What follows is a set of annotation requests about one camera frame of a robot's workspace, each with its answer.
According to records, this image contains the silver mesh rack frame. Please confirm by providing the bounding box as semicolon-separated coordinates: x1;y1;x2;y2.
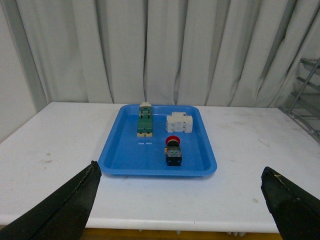
278;58;320;142

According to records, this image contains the blue plastic tray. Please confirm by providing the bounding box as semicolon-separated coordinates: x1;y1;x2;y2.
98;104;217;177

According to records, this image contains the white circuit breaker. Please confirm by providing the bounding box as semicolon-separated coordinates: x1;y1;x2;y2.
166;112;193;133

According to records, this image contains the red emergency stop button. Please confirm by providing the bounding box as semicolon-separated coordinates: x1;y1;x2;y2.
164;135;182;167

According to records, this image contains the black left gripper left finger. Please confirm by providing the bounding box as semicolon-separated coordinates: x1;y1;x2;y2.
0;161;102;240

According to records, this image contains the white curtain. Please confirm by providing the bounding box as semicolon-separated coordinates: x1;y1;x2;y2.
0;0;320;111

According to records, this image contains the green terminal block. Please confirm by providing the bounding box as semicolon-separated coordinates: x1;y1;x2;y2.
137;102;153;137

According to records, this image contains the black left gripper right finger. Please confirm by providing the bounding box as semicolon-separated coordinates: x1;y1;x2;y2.
261;166;320;240

